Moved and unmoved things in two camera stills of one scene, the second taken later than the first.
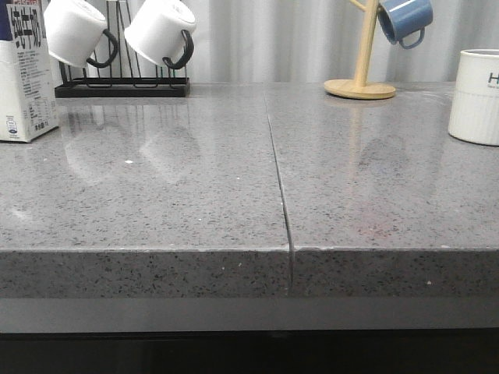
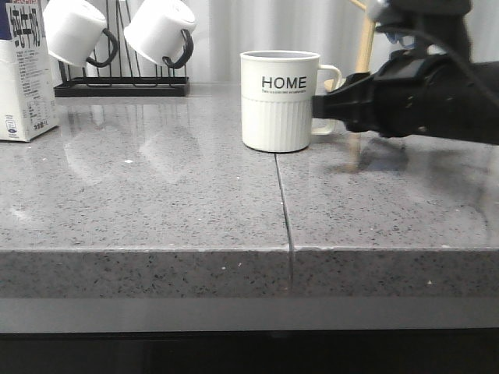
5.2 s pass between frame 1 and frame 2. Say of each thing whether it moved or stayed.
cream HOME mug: moved
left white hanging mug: stayed
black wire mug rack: stayed
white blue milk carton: stayed
